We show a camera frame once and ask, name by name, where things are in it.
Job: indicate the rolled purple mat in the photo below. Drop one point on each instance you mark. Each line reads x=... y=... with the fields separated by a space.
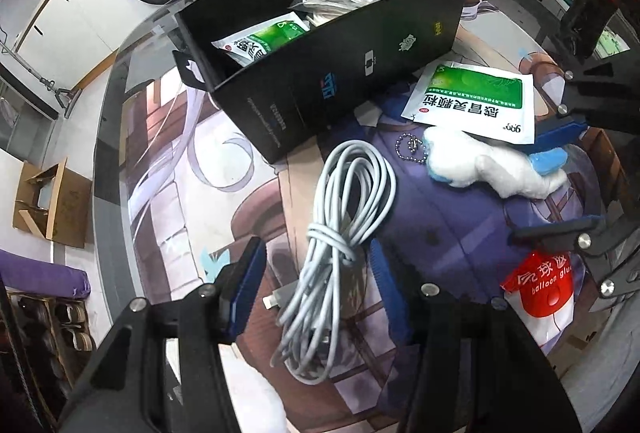
x=40 y=275

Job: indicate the white blue plush toy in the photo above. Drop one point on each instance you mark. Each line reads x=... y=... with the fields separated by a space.
x=480 y=165

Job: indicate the green white medicine sachet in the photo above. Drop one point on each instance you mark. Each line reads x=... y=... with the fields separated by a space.
x=260 y=40
x=475 y=98

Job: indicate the red white glue packet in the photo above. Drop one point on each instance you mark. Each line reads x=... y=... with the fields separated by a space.
x=542 y=308

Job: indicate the black cardboard storage box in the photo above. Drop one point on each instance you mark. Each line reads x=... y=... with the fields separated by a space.
x=350 y=68

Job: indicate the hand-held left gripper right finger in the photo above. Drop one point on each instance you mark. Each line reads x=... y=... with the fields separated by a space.
x=390 y=298

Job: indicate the grey flat mop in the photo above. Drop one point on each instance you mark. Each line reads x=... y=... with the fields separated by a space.
x=60 y=95

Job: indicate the open brown cardboard box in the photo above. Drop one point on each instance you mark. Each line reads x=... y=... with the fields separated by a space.
x=65 y=213

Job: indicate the wooden shoe rack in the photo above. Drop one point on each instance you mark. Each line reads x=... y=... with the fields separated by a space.
x=50 y=338

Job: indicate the printed cartoon table mat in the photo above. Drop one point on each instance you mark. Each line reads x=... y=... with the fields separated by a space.
x=450 y=223

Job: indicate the green white paper package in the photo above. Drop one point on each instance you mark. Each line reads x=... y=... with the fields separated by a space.
x=612 y=44

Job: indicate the white base kitchen cabinet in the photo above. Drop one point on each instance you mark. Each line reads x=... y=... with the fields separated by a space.
x=75 y=8

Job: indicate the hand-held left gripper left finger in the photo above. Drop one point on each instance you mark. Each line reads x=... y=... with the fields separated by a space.
x=245 y=288

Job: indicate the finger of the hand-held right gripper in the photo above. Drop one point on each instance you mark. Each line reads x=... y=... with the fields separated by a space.
x=565 y=133
x=550 y=233

